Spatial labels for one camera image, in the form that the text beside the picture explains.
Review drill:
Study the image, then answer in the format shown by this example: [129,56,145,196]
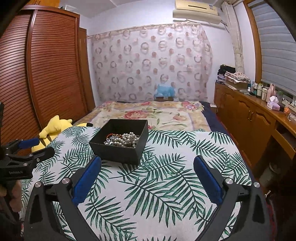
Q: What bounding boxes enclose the blue plush toy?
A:
[154,85,175,98]

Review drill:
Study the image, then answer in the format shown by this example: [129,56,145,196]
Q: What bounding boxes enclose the black jewelry box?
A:
[89,119,149,166]

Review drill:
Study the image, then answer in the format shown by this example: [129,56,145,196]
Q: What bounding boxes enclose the yellow pikachu plush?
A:
[31,115,93,152]

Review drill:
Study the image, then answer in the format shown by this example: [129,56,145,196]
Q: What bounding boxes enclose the wooden louvered wardrobe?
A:
[1,5,95,144]

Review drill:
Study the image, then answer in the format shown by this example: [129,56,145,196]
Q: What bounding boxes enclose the floral bed quilt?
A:
[74,101,211,132]

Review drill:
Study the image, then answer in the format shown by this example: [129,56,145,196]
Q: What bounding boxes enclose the palm leaf print cloth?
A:
[21,127,252,240]

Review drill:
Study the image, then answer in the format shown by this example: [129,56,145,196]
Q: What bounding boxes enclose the white air conditioner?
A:
[173,0,222,25]

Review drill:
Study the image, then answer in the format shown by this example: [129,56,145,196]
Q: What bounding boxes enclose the grey window blind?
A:
[248,1,296,95]

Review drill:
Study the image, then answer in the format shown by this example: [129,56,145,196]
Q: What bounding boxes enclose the patterned lace curtain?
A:
[90,23,213,102]

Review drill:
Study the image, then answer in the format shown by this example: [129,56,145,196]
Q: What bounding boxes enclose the pink tissue box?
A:
[267,96,280,111]

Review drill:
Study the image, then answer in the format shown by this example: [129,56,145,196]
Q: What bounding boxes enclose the white pearl necklace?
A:
[104,131,141,149]

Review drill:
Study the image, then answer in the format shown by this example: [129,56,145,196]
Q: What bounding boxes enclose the stack of folded clothes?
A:
[216,64,251,90]

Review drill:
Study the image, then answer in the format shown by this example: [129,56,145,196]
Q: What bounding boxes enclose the wooden sideboard cabinet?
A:
[214,83,295,178]

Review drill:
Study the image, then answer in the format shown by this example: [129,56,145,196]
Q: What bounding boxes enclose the left hand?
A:
[1,180,22,212]

